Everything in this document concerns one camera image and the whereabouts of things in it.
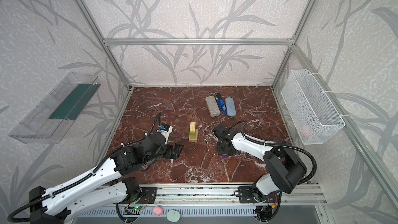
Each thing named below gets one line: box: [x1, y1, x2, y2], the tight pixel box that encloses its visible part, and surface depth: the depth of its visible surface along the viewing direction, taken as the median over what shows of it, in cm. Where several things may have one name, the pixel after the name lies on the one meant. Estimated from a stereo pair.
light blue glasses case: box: [224, 96, 237, 118], surface depth 107 cm
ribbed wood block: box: [189, 121, 196, 132], surface depth 88 cm
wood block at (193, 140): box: [188, 137, 198, 143], surface depth 92 cm
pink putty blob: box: [152, 205, 164, 216], surface depth 70 cm
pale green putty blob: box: [166, 210, 180, 223], surface depth 68 cm
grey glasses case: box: [205, 95, 221, 118], surface depth 107 cm
